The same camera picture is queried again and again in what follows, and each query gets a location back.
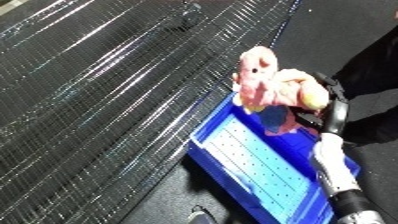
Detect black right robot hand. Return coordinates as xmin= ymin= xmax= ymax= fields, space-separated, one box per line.
xmin=293 ymin=72 xmax=352 ymax=136

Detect pink soft toy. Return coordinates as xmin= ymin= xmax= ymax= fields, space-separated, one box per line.
xmin=229 ymin=45 xmax=333 ymax=137

